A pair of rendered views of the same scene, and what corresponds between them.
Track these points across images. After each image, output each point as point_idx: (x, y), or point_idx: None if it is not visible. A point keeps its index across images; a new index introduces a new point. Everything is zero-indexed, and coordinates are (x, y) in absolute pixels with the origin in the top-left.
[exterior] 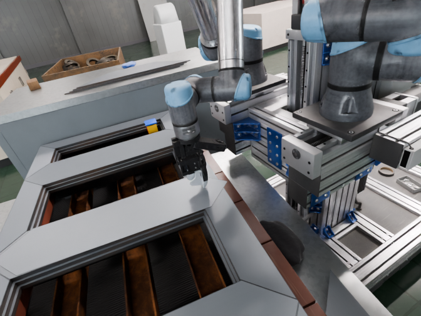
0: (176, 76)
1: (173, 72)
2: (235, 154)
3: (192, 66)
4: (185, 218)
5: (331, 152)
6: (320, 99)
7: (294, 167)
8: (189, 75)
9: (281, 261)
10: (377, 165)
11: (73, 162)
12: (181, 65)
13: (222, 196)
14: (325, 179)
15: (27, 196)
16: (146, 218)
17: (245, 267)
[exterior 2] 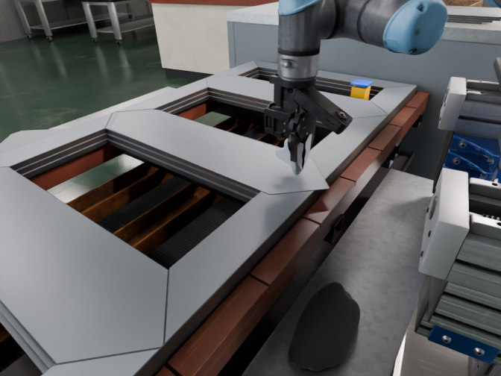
0: (457, 34)
1: (455, 26)
2: (432, 191)
3: (499, 28)
4: (237, 185)
5: (498, 251)
6: None
7: (423, 233)
8: (481, 41)
9: (235, 311)
10: None
11: (249, 83)
12: (487, 23)
13: (295, 195)
14: (460, 301)
15: (189, 89)
16: (212, 157)
17: (190, 266)
